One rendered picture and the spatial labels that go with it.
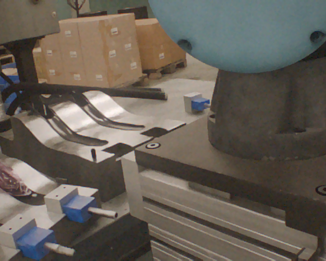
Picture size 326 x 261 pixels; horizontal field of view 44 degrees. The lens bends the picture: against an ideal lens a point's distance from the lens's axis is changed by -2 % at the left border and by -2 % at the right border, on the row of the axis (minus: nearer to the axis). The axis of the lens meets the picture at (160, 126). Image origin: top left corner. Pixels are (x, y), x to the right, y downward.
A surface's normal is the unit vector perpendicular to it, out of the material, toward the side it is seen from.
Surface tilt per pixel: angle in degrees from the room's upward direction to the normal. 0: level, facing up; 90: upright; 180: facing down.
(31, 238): 0
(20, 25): 90
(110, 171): 90
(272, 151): 90
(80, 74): 87
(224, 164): 0
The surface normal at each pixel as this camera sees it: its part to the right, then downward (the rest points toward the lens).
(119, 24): 0.78, 0.10
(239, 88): -0.73, 0.01
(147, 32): -0.53, 0.33
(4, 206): 0.21, -0.85
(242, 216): -0.70, 0.31
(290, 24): -0.31, 0.46
